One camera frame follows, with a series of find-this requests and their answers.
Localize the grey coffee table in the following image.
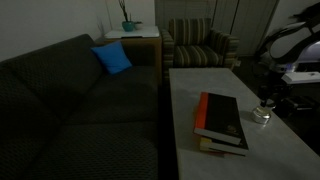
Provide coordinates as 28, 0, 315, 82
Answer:
169, 68, 320, 180

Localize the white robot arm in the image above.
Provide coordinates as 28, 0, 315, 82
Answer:
255, 3, 320, 85

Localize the blue cushion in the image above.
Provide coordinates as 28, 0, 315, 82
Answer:
92, 41, 132, 74

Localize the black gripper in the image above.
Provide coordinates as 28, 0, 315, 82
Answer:
258, 72, 293, 107

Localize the silver candle container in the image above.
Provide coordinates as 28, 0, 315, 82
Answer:
251, 106, 271, 124

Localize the striped armchair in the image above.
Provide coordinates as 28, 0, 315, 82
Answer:
161, 18, 239, 82

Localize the dark grey sofa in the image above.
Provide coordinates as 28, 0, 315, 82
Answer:
0, 34, 159, 180

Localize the small white plant pot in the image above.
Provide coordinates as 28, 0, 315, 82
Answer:
134, 21, 143, 30

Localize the wooden side cabinet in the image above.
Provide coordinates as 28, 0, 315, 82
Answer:
96, 37, 162, 86

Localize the middle black book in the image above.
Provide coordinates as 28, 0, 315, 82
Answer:
200, 136, 249, 156

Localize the teal plant pot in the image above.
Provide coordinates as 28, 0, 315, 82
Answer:
122, 21, 135, 32

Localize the top black orange-spined book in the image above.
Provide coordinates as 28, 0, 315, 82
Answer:
194, 92, 244, 145

